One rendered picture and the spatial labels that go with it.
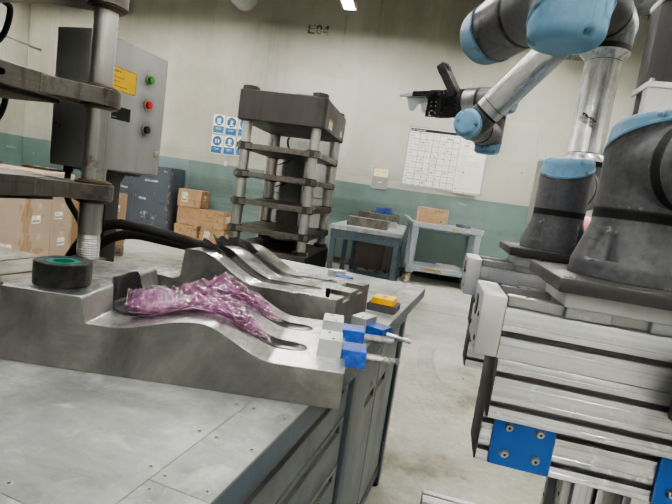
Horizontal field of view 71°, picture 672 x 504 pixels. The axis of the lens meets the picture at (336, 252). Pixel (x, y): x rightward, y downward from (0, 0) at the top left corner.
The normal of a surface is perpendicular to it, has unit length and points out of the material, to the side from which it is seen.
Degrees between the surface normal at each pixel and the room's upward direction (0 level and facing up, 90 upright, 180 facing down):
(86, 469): 0
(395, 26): 90
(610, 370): 90
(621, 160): 90
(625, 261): 72
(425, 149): 90
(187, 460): 0
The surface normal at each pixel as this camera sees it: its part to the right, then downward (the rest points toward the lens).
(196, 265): -0.32, 0.07
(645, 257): -0.21, -0.22
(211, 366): -0.04, 0.12
